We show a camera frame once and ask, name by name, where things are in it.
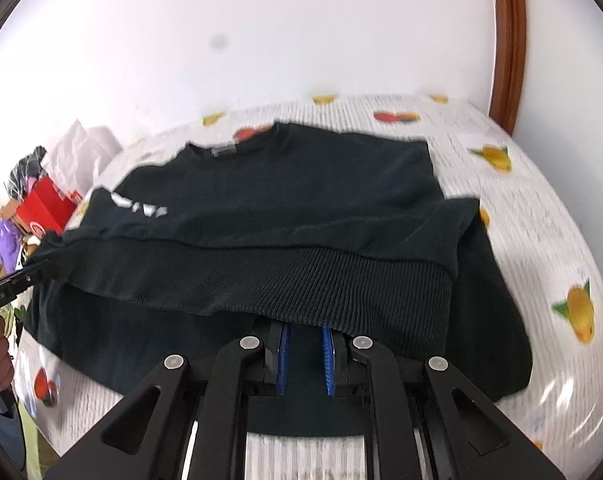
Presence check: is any fruit print tablecloth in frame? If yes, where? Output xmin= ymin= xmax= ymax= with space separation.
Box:
xmin=18 ymin=92 xmax=603 ymax=480

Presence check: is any plaid cloth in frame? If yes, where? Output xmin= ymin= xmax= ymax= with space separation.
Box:
xmin=8 ymin=146 xmax=49 ymax=201

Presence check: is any black sweatshirt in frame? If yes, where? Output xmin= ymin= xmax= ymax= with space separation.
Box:
xmin=21 ymin=121 xmax=533 ymax=438

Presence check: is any white plastic bag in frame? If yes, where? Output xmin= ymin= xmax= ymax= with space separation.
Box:
xmin=44 ymin=119 xmax=124 ymax=196

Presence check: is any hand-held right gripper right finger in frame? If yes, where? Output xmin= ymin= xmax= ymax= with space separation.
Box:
xmin=321 ymin=326 xmax=568 ymax=480

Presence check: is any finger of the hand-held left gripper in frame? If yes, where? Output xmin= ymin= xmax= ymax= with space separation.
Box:
xmin=11 ymin=258 xmax=50 ymax=289

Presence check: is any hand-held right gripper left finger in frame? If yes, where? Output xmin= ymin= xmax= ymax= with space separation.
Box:
xmin=44 ymin=322 xmax=291 ymax=480

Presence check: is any brown wooden door frame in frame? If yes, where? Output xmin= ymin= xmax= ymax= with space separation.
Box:
xmin=487 ymin=0 xmax=527 ymax=137

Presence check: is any red paper bag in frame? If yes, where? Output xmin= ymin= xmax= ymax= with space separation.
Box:
xmin=16 ymin=176 xmax=82 ymax=241

